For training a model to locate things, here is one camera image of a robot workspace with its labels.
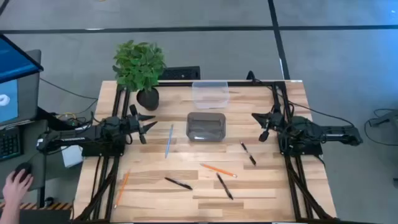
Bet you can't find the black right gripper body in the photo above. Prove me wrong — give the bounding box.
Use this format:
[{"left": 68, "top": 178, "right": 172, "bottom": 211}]
[{"left": 258, "top": 104, "right": 285, "bottom": 142}]

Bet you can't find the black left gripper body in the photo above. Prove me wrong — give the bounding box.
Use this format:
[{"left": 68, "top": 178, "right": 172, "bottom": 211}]
[{"left": 125, "top": 104, "right": 149, "bottom": 146}]

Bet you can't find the blue pencil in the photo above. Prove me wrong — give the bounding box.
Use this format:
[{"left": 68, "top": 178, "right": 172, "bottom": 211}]
[{"left": 164, "top": 124, "right": 175, "bottom": 160}]

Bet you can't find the black pen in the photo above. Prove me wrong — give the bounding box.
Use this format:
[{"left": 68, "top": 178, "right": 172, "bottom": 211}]
[
  {"left": 239, "top": 140, "right": 257, "bottom": 167},
  {"left": 164, "top": 176, "right": 194, "bottom": 191},
  {"left": 215, "top": 172, "right": 234, "bottom": 201}
]

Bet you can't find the orange pencil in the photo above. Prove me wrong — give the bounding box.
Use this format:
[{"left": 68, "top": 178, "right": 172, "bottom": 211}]
[
  {"left": 113, "top": 169, "right": 131, "bottom": 210},
  {"left": 199, "top": 163, "right": 238, "bottom": 179}
]

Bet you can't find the person's forearm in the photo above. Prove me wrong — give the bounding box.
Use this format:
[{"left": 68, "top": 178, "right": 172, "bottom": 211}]
[{"left": 0, "top": 198, "right": 17, "bottom": 224}]

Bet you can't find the green plant in black pot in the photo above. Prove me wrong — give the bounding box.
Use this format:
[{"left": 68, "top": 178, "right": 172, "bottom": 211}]
[{"left": 112, "top": 39, "right": 167, "bottom": 111}]

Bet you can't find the clear plastic bin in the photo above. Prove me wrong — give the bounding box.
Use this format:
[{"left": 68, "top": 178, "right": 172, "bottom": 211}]
[{"left": 192, "top": 80, "right": 230, "bottom": 110}]

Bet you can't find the black power strip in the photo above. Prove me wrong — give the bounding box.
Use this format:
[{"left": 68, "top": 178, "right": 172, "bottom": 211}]
[{"left": 158, "top": 65, "right": 201, "bottom": 81}]

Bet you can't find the grey translucent plastic bin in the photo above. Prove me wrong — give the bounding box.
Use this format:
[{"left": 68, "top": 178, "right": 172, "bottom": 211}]
[{"left": 185, "top": 111, "right": 227, "bottom": 142}]

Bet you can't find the white box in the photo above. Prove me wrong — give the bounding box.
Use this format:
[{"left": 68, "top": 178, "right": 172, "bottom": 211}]
[{"left": 60, "top": 144, "right": 85, "bottom": 169}]

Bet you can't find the grey side desk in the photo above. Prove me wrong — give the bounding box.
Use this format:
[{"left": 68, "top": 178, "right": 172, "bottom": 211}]
[{"left": 0, "top": 49, "right": 50, "bottom": 200}]

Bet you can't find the black computer mouse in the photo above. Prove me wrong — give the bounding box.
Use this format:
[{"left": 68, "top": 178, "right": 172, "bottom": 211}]
[{"left": 13, "top": 161, "right": 33, "bottom": 184}]

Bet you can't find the black keyboard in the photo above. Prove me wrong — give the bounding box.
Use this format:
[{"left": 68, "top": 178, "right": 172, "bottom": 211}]
[{"left": 0, "top": 125, "right": 23, "bottom": 161}]

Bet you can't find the black yellow striped bar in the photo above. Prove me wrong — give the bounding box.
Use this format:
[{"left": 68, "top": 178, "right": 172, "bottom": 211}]
[{"left": 0, "top": 201, "right": 74, "bottom": 212}]

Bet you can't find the computer monitor blue screen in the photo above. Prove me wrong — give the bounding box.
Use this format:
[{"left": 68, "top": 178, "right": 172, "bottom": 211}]
[{"left": 0, "top": 33, "right": 44, "bottom": 126}]

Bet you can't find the person's hand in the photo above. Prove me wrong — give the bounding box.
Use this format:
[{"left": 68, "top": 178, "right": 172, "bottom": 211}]
[{"left": 2, "top": 169, "right": 34, "bottom": 207}]

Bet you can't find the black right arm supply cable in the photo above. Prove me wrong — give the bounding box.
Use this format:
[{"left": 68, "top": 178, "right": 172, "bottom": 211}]
[{"left": 246, "top": 70, "right": 356, "bottom": 128}]

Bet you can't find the coloured wire bundle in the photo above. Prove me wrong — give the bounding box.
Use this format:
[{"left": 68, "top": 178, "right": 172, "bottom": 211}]
[{"left": 55, "top": 111, "right": 95, "bottom": 129}]

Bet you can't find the thin black floor cable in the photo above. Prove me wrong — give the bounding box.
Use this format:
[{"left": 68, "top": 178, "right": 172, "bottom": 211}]
[{"left": 39, "top": 77, "right": 99, "bottom": 101}]

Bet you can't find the black looped floor cable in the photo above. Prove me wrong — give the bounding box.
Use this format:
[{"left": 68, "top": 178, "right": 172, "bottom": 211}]
[{"left": 364, "top": 108, "right": 398, "bottom": 147}]

